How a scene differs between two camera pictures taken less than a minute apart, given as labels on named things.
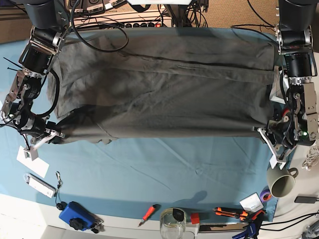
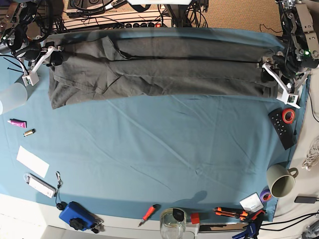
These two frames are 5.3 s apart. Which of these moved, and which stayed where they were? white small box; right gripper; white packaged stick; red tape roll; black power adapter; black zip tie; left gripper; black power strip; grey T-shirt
Moved: right gripper; grey T-shirt; left gripper
Stayed: black zip tie; white packaged stick; white small box; black power strip; black power adapter; red tape roll
